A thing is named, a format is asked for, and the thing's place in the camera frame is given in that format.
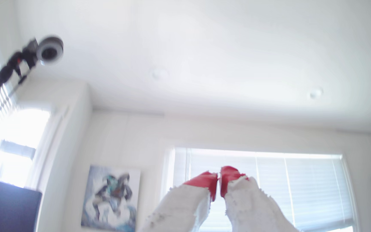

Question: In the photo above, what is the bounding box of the dark flat monitor screen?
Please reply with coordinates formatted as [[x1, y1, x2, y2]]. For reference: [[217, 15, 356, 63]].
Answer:
[[0, 175, 43, 232]]

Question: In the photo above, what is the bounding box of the round recessed ceiling light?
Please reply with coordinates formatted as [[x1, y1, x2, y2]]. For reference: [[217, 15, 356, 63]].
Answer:
[[309, 87, 324, 100], [150, 66, 170, 81]]

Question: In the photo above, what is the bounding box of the white sheer curtain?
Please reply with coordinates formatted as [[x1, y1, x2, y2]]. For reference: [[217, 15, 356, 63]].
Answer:
[[26, 106, 70, 194]]

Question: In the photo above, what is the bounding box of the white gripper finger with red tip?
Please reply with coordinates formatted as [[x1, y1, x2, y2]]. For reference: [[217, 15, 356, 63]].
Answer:
[[220, 166, 303, 232], [139, 171, 219, 232]]

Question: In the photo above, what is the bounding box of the abstract blue canvas painting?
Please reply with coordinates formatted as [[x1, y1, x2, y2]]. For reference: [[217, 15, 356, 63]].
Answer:
[[81, 165, 141, 232]]

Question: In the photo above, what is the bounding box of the round grey webcam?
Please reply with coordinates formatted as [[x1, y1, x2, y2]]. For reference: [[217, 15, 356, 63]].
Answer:
[[36, 35, 64, 66]]

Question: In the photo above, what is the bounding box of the wide white window blind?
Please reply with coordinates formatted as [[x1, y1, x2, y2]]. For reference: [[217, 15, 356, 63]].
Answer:
[[164, 148, 357, 232]]

